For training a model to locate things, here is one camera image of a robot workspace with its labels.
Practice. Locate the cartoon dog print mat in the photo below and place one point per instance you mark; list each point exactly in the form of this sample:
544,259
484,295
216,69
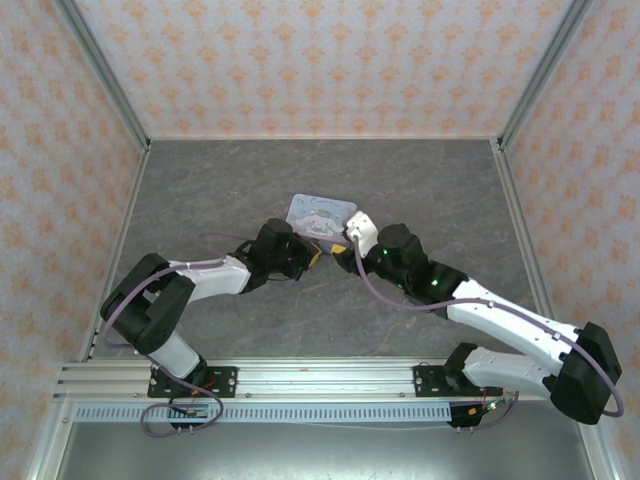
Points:
320,215

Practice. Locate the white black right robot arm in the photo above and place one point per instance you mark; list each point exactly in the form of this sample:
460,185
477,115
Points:
500,320

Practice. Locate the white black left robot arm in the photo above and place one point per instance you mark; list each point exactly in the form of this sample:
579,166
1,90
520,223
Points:
215,277

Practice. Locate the right base circuit board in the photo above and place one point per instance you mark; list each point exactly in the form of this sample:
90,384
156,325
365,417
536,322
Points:
475,411

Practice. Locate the base circuit board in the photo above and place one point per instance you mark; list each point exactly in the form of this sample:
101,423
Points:
475,411
192,411

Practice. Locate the left base circuit board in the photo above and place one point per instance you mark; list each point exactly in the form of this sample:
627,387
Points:
192,411

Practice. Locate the grey metal panel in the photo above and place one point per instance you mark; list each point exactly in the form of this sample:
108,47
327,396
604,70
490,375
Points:
325,450

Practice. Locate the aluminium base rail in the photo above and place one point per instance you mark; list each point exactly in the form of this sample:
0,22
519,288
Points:
325,377

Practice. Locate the aluminium table side rail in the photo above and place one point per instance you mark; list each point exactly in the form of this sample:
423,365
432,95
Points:
127,215
520,215

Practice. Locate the aluminium frame post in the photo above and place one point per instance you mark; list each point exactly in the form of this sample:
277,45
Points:
100,70
545,75

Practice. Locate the aluminium lower frame leg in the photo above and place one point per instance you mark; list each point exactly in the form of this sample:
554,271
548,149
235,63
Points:
47,445
595,450

